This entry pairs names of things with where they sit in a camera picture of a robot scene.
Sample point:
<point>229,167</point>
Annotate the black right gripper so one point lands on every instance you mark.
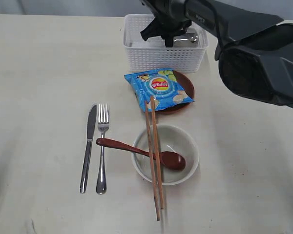
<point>165,31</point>

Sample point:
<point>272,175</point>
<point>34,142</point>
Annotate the stainless steel cup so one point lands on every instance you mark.
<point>188,39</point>

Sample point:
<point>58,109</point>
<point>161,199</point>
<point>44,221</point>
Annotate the brown wooden bowl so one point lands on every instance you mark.
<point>188,87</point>

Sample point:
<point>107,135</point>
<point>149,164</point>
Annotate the blue snack bag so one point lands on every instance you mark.
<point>160,83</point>

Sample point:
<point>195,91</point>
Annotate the silver metal fork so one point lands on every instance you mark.
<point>103,126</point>

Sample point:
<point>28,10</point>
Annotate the white floral ceramic dish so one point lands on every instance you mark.
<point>173,139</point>

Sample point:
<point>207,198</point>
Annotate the silver table knife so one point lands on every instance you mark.
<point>91,121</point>

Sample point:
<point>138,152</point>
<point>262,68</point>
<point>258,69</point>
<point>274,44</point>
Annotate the brown wooden spoon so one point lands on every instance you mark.
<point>170,160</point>

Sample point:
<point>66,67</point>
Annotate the wooden chopstick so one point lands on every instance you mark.
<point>156,147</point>
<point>153,176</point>

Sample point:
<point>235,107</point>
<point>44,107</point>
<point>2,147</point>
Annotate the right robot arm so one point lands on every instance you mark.
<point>254,50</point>

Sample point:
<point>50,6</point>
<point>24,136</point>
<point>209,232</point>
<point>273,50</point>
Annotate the white perforated plastic basket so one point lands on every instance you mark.
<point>152,54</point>

